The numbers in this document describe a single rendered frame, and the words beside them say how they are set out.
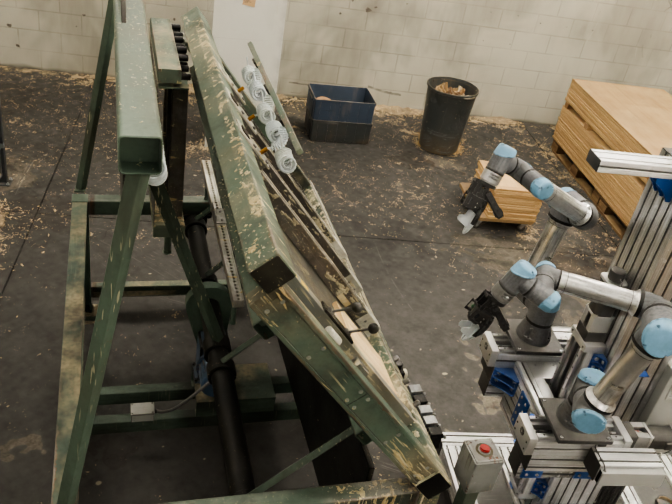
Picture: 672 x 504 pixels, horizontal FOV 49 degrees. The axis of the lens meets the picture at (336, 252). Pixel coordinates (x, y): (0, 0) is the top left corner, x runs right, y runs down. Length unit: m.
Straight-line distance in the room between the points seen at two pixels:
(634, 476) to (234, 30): 4.64
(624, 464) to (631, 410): 0.32
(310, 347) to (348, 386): 0.23
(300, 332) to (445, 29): 6.22
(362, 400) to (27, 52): 6.37
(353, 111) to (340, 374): 4.98
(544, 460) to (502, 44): 5.90
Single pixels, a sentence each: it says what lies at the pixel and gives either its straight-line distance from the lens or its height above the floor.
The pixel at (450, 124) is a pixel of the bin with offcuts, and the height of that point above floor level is 0.34.
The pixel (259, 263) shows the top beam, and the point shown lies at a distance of 1.96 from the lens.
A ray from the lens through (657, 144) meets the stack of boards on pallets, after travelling 6.84.
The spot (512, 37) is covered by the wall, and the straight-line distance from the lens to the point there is 8.33.
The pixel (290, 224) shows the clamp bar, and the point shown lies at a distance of 2.85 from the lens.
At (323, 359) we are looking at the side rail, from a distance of 2.23.
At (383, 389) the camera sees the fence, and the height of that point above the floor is 1.09.
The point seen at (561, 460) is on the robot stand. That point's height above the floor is 0.88.
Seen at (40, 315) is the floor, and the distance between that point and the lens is 4.73.
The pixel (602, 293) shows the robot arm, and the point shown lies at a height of 1.63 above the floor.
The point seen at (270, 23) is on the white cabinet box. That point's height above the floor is 1.17.
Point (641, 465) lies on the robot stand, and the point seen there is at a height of 0.96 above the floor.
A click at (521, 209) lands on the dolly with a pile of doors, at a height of 0.24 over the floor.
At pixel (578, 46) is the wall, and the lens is 8.64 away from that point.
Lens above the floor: 2.95
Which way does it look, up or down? 33 degrees down
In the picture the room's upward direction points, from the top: 11 degrees clockwise
